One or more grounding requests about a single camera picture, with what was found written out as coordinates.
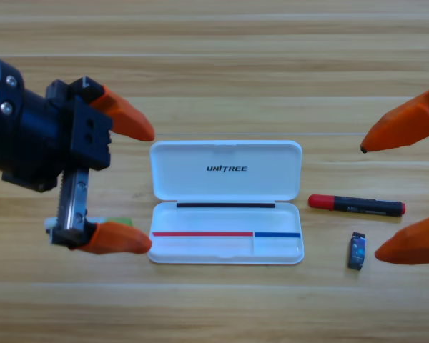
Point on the red and black marker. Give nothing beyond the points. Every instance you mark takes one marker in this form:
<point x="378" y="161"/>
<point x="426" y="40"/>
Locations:
<point x="357" y="205"/>

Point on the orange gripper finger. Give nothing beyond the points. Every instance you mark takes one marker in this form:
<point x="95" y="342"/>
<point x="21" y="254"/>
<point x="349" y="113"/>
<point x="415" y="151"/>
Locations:
<point x="118" y="238"/>
<point x="407" y="125"/>
<point x="414" y="244"/>

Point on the white Unitree pencil case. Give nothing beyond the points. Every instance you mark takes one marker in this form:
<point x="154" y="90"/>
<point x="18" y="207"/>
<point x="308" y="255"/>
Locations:
<point x="225" y="178"/>

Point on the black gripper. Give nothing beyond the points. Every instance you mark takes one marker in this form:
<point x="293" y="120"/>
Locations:
<point x="39" y="135"/>

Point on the small dark blue eraser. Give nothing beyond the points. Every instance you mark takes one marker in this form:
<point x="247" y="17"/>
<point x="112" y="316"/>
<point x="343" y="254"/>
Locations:
<point x="356" y="252"/>

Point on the green eraser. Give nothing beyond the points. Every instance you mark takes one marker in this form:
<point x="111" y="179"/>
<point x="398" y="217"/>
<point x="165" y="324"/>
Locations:
<point x="116" y="221"/>

